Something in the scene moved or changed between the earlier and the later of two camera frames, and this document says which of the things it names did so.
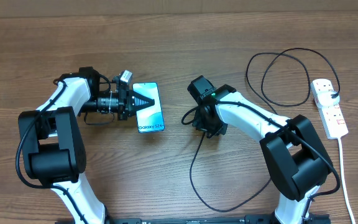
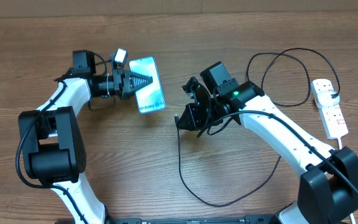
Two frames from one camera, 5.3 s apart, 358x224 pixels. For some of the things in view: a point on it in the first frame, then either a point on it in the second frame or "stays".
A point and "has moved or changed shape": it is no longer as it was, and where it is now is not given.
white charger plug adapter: x=325 y=99 stays
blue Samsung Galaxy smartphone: x=150 y=119 to x=151 y=97
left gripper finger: x=140 y=101 to x=137 y=81
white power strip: x=331 y=116 stays
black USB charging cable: x=278 y=55 has moved or changed shape
